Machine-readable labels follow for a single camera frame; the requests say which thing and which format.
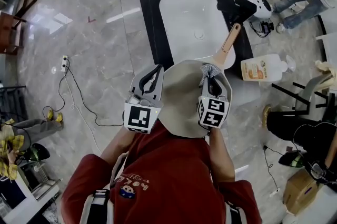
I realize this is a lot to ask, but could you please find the person's left forearm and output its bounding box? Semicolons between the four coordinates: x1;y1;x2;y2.
100;127;137;166

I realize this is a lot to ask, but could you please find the small black device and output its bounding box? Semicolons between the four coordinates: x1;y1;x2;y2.
259;22;274;34

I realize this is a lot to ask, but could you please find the white orange detergent bottle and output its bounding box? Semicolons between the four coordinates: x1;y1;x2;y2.
240;53;297;83

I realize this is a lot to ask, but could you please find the white sink basin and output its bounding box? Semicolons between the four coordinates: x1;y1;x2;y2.
158;0;236;70

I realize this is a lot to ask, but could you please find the white and black round device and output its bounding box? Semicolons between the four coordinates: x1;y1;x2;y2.
242;0;274;19

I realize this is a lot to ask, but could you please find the black faucet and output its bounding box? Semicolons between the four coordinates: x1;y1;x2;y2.
216;0;257;24

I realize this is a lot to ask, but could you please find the person's left shoulder strap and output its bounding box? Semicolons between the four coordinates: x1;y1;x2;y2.
80;151;130;224

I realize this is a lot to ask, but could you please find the dark wooden sink cabinet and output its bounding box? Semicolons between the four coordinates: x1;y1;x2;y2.
135;0;254;79

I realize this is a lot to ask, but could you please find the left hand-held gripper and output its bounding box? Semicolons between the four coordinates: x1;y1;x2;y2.
123;64;165;135

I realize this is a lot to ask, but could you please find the white power cable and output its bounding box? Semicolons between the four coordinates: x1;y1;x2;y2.
64;72;102;154

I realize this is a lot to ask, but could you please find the person's right shoulder strap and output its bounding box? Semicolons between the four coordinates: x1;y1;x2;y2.
225;201;247;224

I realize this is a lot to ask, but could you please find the grey scouring pad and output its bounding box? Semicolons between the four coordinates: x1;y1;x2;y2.
199;63;222;79

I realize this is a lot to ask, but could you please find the person's right forearm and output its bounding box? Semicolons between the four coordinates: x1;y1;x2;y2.
209;127;236;183

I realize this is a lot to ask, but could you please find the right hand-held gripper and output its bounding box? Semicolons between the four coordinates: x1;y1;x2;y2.
197;76;231;129

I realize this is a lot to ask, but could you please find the person's red shirt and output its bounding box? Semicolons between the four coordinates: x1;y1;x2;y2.
61;120;263;224

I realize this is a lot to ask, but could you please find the grey chair with black legs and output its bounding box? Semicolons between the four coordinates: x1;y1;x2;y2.
271;59;337;113

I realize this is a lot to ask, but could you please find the person's shoulder strap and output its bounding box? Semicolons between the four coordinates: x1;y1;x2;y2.
80;151;130;224
225;201;247;224

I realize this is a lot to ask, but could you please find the black green clothes iron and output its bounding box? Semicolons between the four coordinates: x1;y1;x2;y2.
278;153;308;168
25;142;51;162

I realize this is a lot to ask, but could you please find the beige frying pan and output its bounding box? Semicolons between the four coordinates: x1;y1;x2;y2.
157;22;242;139

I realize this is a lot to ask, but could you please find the cardboard box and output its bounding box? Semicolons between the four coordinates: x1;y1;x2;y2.
283;169;321;216

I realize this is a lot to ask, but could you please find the black power cable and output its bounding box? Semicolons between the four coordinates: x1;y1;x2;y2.
42;58;124;128
263;145;280;192

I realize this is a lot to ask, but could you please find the brown wooden side table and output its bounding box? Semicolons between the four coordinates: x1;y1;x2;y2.
0;11;27;55

